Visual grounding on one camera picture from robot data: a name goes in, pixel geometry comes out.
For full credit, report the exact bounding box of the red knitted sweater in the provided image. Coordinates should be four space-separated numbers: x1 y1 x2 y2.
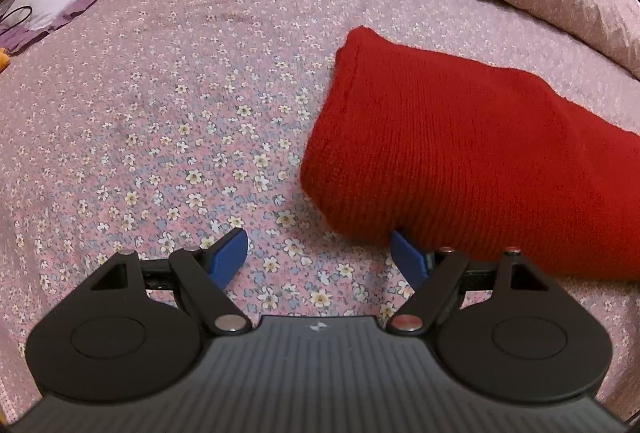
299 26 640 284

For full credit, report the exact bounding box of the black cable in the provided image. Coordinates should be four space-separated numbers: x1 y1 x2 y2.
0 5 34 31

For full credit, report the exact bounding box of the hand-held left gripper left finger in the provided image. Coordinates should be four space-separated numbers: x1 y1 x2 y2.
90 228 249 337

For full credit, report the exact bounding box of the pink floral bed sheet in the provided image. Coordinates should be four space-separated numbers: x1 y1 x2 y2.
0 0 640 409

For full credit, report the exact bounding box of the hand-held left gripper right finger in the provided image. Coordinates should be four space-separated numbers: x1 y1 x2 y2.
389 229 551 337

